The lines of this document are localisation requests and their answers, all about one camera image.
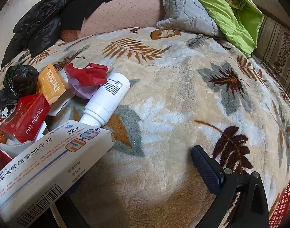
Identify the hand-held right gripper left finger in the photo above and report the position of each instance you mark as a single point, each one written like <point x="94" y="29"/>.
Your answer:
<point x="66" y="215"/>

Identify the white plastic bottle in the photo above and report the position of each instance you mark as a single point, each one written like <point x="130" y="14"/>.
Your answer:
<point x="106" y="95"/>

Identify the green quilt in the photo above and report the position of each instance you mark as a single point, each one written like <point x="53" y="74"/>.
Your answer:
<point x="221" y="16"/>

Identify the purple plastic bag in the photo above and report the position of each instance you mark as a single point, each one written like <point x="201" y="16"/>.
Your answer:
<point x="80" y="90"/>

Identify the red crumpled wrapper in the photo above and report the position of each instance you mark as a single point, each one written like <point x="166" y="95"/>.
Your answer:
<point x="80" y="73"/>

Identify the red torn packet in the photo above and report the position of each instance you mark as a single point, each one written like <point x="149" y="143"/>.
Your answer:
<point x="2" y="161"/>

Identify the black plastic bag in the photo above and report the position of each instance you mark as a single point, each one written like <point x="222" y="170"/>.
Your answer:
<point x="19" y="78"/>

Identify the black cloth garment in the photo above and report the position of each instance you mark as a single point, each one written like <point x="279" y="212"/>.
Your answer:
<point x="87" y="4"/>

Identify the white medicine box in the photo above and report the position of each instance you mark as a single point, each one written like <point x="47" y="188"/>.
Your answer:
<point x="52" y="161"/>

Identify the leaf print blanket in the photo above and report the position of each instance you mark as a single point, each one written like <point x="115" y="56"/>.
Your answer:
<point x="171" y="99"/>

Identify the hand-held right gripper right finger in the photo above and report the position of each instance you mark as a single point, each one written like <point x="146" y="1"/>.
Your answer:
<point x="206" y="168"/>

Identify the red cigarette pack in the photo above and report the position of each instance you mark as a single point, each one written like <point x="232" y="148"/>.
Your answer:
<point x="23" y="118"/>

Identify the orange medicine box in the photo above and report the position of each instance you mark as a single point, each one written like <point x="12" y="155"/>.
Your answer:
<point x="49" y="83"/>

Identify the brown striped sofa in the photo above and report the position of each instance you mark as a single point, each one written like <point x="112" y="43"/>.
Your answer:
<point x="126" y="14"/>

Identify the grey quilted pillow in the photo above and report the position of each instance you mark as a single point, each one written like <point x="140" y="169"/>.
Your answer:
<point x="185" y="9"/>

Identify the black puffer jacket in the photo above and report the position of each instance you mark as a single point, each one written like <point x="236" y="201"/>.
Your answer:
<point x="40" y="21"/>

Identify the red mesh basket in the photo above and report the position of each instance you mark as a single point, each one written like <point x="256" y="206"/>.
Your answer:
<point x="285" y="206"/>

